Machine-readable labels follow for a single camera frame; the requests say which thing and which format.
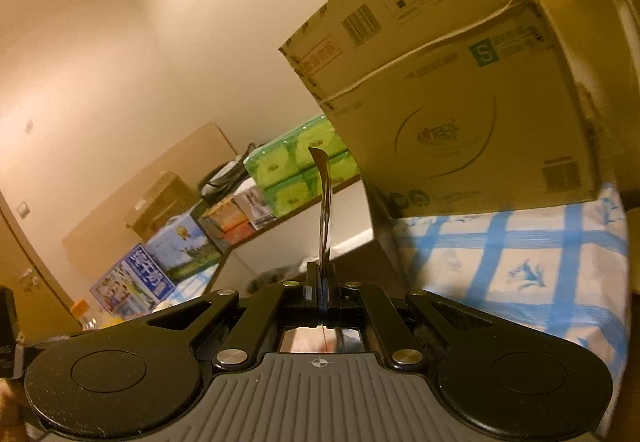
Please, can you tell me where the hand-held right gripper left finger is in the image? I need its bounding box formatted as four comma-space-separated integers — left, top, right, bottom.
142, 264, 321, 370

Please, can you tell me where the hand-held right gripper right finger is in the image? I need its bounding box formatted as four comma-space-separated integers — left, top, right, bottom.
325, 264, 496, 370

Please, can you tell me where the grey knit sock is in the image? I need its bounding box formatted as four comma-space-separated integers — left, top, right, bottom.
247, 264, 301, 295

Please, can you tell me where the brown shoe box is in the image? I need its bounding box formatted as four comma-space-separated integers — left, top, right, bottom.
210, 177, 406, 303

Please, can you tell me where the wooden door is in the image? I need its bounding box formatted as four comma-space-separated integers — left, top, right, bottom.
0, 192, 81, 338

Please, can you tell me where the orange juice bottle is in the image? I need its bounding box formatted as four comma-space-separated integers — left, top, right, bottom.
70, 299, 123, 337

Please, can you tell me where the red instant food box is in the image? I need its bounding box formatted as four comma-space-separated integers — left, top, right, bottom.
212, 221, 257, 247

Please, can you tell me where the white product box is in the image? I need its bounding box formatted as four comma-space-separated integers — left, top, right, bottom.
244, 189, 279, 229

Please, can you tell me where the orange instant food box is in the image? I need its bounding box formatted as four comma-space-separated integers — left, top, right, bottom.
200, 199, 251, 227

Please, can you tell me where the green tissue pack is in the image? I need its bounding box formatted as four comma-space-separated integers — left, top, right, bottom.
243, 114, 362, 217

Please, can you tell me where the cow print milk box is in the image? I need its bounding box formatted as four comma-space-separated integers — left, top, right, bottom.
145, 214, 223, 280

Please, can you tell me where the blue milk carton box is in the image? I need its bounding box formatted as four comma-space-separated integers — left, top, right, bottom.
90, 244, 176, 315

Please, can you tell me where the black bag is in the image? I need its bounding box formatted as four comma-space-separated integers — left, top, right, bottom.
197, 157, 251, 197

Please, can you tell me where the small brown cardboard box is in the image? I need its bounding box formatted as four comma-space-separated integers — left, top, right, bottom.
125, 172, 201, 243

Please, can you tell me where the blue plaid bed sheet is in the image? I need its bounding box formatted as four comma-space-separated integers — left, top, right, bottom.
172, 182, 631, 428

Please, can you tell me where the large cardboard box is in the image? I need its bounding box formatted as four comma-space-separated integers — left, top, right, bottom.
278, 0, 618, 217

